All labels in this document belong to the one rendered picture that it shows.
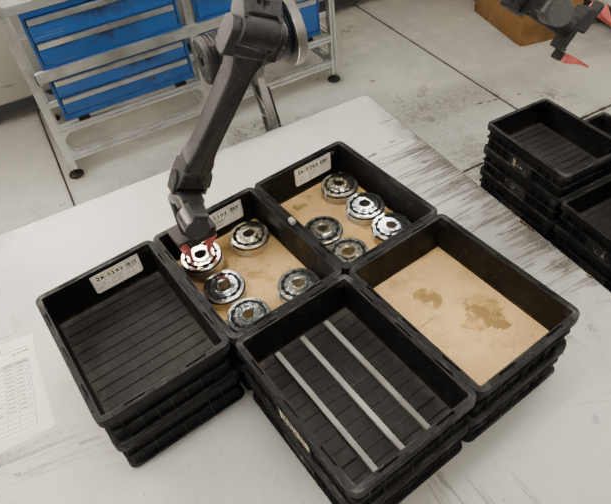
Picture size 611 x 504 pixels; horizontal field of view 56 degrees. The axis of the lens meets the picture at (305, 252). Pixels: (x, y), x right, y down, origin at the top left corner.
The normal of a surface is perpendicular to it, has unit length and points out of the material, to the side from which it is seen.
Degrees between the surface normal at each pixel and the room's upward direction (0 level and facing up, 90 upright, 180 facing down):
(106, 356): 0
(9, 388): 0
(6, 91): 90
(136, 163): 0
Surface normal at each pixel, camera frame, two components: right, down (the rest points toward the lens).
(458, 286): -0.09, -0.68
